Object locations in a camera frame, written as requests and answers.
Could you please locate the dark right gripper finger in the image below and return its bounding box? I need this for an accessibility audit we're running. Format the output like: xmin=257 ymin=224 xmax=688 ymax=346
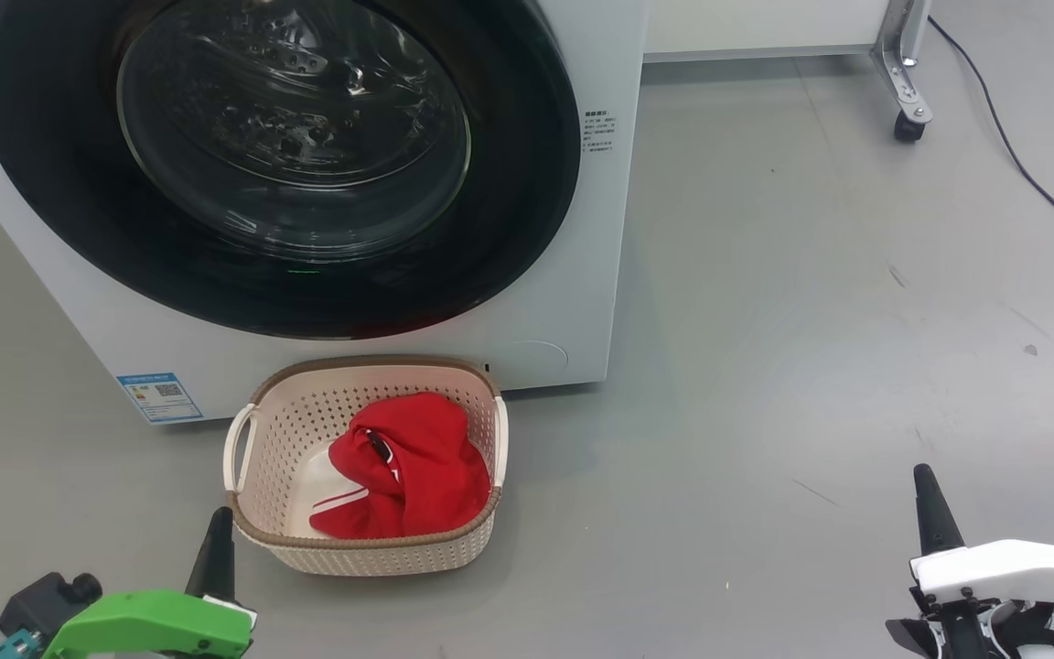
xmin=912 ymin=463 xmax=966 ymax=560

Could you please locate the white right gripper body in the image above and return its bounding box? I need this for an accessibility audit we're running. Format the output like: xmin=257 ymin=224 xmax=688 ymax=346
xmin=886 ymin=538 xmax=1054 ymax=659

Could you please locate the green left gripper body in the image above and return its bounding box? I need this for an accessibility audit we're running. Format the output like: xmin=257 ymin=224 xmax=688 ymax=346
xmin=40 ymin=589 xmax=259 ymax=659

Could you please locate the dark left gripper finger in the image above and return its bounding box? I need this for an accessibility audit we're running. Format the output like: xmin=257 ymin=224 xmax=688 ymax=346
xmin=184 ymin=507 xmax=237 ymax=604

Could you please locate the red garment with white stripes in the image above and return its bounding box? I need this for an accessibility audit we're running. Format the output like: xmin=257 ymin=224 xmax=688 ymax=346
xmin=309 ymin=392 xmax=494 ymax=540

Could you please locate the round black glass washer door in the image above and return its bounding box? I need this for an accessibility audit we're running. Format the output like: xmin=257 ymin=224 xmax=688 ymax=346
xmin=0 ymin=0 xmax=583 ymax=340

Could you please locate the cream perforated laundry basket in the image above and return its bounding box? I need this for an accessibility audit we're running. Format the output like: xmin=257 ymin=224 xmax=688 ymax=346
xmin=222 ymin=355 xmax=511 ymax=578

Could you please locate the white washing machine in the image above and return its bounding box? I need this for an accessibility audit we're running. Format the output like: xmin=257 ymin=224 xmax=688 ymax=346
xmin=0 ymin=0 xmax=652 ymax=427

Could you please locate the blue white energy label sticker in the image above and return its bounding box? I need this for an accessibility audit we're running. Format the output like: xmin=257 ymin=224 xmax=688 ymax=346
xmin=115 ymin=370 xmax=206 ymax=426

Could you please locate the metal table leg with caster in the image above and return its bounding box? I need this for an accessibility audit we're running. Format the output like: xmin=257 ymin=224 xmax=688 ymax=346
xmin=869 ymin=0 xmax=936 ymax=144

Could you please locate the thin black floor cable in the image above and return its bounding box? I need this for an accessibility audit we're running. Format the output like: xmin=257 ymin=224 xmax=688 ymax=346
xmin=927 ymin=14 xmax=1054 ymax=269

